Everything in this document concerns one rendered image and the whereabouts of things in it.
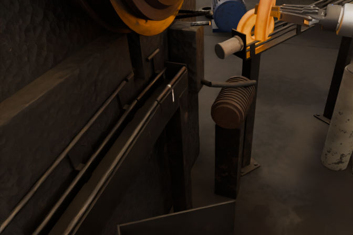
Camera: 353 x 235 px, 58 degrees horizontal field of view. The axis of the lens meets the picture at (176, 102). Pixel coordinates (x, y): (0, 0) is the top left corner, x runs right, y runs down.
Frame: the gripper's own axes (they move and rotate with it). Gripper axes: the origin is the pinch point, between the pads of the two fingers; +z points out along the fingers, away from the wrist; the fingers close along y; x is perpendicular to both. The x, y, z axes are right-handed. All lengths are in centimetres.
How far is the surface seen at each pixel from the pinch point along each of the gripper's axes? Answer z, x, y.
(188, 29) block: 21.7, -5.6, -10.0
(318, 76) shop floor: -27, -83, 119
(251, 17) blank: 6.7, -8.3, 14.4
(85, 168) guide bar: 25, -18, -62
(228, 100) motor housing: 7.5, -31.7, -6.5
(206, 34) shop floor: 73, -88, 169
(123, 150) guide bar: 19, -16, -56
